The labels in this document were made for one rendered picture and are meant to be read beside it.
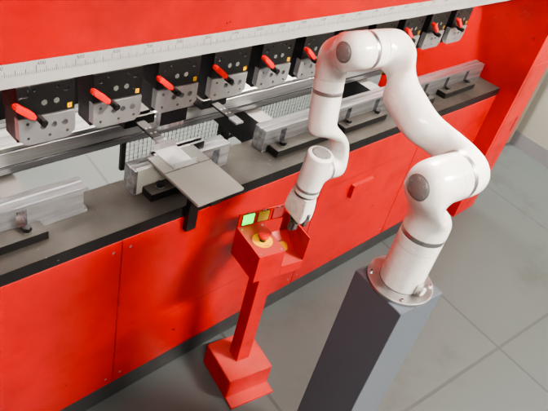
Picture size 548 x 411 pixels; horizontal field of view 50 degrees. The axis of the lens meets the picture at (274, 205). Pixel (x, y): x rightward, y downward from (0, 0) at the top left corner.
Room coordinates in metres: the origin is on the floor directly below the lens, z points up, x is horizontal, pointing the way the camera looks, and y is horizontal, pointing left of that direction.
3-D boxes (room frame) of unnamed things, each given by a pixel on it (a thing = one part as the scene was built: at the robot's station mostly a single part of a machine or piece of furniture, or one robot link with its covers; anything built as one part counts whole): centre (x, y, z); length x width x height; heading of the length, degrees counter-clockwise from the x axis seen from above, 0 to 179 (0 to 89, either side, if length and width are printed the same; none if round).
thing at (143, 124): (1.67, 0.50, 1.01); 0.26 x 0.12 x 0.05; 53
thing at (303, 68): (2.03, 0.03, 1.26); 0.15 x 0.09 x 0.17; 143
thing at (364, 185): (2.29, -0.37, 0.59); 0.15 x 0.02 x 0.07; 143
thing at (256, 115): (2.28, 0.32, 0.81); 0.64 x 0.08 x 0.14; 53
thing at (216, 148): (1.62, 0.35, 0.92); 0.39 x 0.06 x 0.10; 143
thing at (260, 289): (1.55, -0.02, 0.39); 0.06 x 0.06 x 0.54; 41
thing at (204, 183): (1.49, 0.26, 1.00); 0.26 x 0.18 x 0.01; 53
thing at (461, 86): (2.98, -0.76, 0.89); 0.30 x 0.05 x 0.03; 143
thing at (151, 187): (1.57, 0.31, 0.89); 0.30 x 0.05 x 0.03; 143
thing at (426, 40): (2.67, -0.46, 1.26); 0.15 x 0.09 x 0.17; 143
